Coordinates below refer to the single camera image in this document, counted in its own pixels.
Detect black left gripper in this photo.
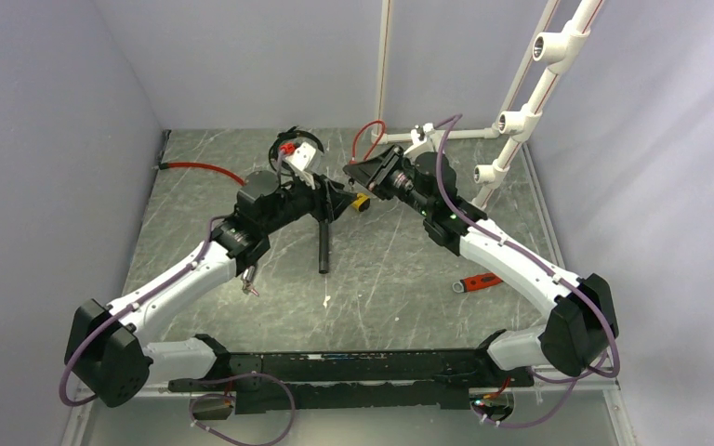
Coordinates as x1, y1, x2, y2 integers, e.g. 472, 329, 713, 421
260, 169, 356, 235

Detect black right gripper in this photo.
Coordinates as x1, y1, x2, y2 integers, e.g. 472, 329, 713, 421
344, 143, 432, 217

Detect yellow padlock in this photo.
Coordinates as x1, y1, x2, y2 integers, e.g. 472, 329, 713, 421
350, 192, 371, 213

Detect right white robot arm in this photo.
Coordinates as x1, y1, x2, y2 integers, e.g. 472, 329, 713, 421
343, 146, 619, 386

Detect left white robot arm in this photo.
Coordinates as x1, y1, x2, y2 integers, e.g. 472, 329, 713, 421
59, 170, 358, 407

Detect small silver keys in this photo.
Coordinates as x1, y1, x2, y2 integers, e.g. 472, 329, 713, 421
241, 268, 259, 296

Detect black corrugated hose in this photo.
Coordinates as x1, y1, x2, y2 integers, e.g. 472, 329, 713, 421
317, 220, 331, 275

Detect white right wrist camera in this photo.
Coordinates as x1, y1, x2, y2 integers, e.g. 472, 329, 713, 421
403, 123, 443, 160

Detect coiled black cable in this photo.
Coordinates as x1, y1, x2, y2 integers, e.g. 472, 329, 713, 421
269, 126, 325, 170

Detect red handled wrench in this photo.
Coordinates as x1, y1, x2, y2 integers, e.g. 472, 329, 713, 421
451, 272, 502, 294

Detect red cable bike lock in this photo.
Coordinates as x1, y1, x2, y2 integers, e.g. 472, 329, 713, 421
155, 162, 245, 186

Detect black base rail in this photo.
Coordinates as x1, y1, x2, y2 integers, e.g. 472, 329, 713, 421
168, 348, 534, 414

